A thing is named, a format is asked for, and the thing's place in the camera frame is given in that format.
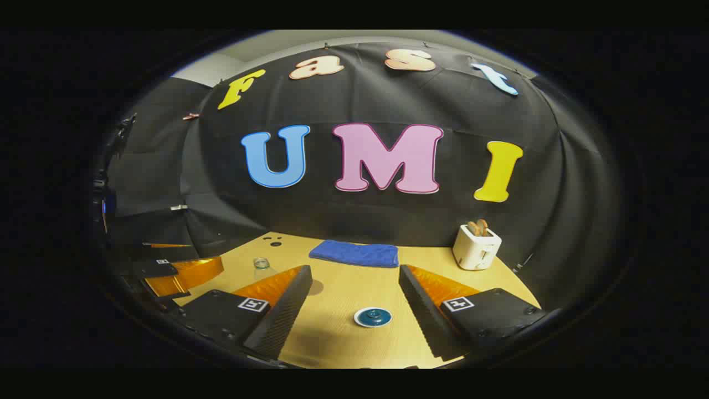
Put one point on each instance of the blue folded towel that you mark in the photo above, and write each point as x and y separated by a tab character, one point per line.
354	254

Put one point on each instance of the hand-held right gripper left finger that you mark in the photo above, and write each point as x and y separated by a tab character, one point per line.
282	316

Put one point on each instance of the grey teacup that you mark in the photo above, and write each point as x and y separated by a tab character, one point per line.
366	326

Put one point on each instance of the white toaster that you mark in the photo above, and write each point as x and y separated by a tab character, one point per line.
471	252

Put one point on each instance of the copper cloth clip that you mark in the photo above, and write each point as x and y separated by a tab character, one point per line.
191	116

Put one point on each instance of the clear plastic water bottle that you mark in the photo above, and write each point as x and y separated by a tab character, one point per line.
261	264

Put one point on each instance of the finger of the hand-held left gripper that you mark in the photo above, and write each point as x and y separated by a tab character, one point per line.
166	252
158	269

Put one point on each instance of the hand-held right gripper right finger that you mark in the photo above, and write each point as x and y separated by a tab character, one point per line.
424	316

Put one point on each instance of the brown toast slice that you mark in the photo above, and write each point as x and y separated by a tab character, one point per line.
472	229
483	226

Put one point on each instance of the round brown coaster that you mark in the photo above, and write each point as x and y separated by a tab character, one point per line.
317	288

